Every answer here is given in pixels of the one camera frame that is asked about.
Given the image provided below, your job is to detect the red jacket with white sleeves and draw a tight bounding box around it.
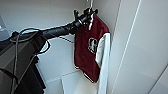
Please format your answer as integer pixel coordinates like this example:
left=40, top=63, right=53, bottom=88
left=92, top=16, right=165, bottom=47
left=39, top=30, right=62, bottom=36
left=73, top=13, right=112, bottom=94

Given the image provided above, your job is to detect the white wardrobe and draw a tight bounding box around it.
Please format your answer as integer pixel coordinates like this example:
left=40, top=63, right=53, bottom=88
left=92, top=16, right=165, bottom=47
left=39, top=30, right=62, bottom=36
left=0, top=0, right=141, bottom=94

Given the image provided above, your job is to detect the white inner shelf unit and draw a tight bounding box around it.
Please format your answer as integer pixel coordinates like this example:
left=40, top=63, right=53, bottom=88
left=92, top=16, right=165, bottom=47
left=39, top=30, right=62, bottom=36
left=44, top=69, right=101, bottom=94

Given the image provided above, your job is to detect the thin black cable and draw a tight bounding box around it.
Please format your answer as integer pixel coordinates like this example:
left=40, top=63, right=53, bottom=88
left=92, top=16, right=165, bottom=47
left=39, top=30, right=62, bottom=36
left=9, top=27, right=74, bottom=94

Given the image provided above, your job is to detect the white wardrobe door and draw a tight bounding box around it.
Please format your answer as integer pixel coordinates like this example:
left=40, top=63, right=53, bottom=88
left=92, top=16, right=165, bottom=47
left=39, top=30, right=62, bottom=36
left=108, top=0, right=168, bottom=94

